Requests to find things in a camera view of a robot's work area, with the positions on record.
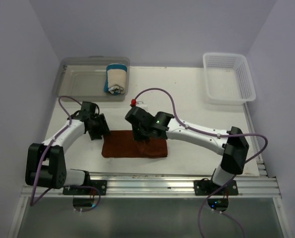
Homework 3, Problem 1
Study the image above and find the aluminium extrusion rail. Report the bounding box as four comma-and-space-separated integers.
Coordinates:
23, 171, 280, 198

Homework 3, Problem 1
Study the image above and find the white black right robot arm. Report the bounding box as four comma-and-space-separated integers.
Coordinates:
125, 108, 249, 195

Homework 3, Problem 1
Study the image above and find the white plastic mesh basket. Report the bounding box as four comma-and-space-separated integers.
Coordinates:
203, 53, 256, 105

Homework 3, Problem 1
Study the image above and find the blue beige Doraemon towel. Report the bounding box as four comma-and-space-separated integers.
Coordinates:
104, 63, 127, 95

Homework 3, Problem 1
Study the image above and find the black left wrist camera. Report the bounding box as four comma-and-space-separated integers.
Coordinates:
80, 101, 100, 117

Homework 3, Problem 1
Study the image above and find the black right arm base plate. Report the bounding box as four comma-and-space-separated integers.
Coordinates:
193, 178, 239, 196

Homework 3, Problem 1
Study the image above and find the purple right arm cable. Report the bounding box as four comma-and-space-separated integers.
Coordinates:
133, 88, 269, 238

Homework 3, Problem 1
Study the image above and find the rust orange towel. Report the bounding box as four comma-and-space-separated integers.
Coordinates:
102, 130, 168, 159

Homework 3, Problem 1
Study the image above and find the grey translucent plastic bin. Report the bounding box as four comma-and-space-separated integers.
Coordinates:
53, 57, 130, 102

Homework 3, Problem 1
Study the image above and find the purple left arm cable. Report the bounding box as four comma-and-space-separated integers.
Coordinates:
29, 96, 82, 207

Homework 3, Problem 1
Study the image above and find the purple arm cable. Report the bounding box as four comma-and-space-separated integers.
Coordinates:
29, 96, 82, 207
133, 88, 269, 238

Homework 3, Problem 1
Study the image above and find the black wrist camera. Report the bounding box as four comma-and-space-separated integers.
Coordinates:
80, 101, 100, 117
125, 107, 154, 128

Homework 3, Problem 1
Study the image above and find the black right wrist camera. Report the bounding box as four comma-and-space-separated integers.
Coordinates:
125, 107, 154, 128

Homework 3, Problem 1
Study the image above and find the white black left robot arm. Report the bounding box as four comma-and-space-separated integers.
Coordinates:
25, 114, 110, 195

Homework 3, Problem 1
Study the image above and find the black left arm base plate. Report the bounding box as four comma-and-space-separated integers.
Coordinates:
63, 179, 108, 196

